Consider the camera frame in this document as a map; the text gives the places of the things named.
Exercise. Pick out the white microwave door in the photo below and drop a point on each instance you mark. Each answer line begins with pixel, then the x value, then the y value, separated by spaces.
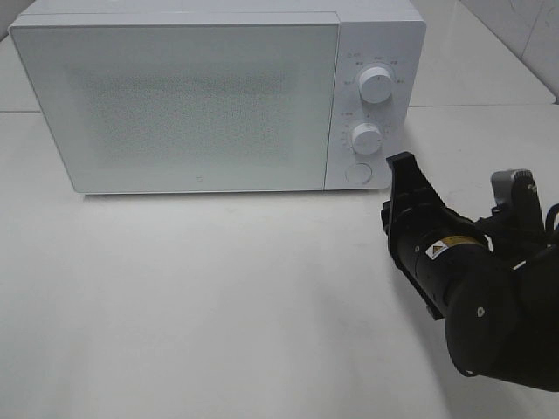
pixel 181 109

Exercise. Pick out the round white door button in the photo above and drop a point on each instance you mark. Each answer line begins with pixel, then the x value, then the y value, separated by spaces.
pixel 359 174

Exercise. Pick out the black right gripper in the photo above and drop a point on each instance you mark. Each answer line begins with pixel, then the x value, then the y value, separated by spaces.
pixel 424 220

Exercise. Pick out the white timer knob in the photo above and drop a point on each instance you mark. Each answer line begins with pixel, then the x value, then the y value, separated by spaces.
pixel 366 139

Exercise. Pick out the white microwave oven body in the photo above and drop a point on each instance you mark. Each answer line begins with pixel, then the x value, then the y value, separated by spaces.
pixel 387 33

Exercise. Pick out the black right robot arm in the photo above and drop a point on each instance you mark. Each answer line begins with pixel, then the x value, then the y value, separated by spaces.
pixel 494 281

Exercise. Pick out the upper white power knob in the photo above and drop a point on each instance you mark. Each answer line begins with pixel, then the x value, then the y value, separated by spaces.
pixel 375 84

